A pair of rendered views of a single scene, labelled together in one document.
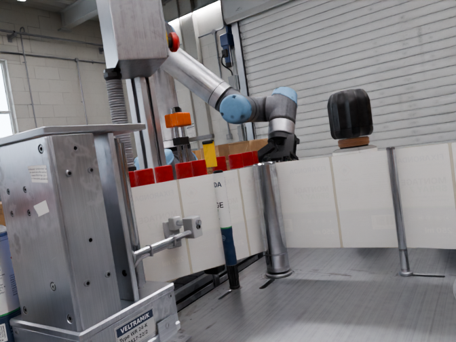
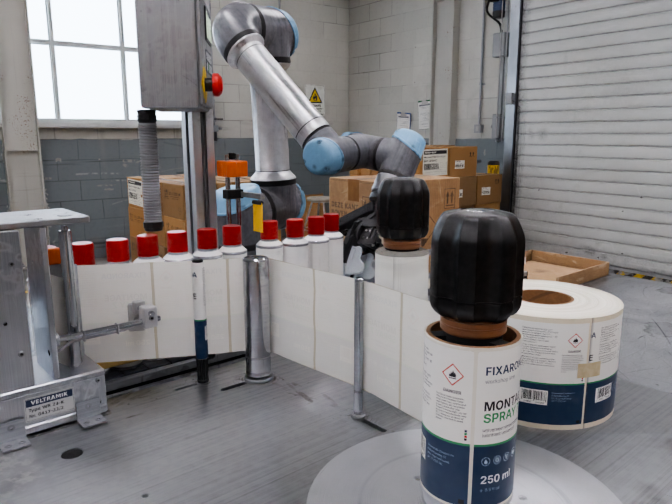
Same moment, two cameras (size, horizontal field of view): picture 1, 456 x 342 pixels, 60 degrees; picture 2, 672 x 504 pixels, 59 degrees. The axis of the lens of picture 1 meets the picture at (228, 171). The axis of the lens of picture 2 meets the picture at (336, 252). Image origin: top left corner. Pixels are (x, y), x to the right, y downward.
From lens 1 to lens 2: 0.45 m
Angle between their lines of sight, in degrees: 18
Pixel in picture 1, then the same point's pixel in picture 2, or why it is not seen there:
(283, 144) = not seen: hidden behind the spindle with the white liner
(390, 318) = (267, 458)
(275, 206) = (257, 308)
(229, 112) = (312, 160)
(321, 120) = (626, 126)
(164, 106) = (264, 127)
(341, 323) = (226, 449)
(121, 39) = (147, 83)
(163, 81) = not seen: hidden behind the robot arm
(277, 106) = (389, 156)
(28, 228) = not seen: outside the picture
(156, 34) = (188, 79)
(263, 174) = (248, 271)
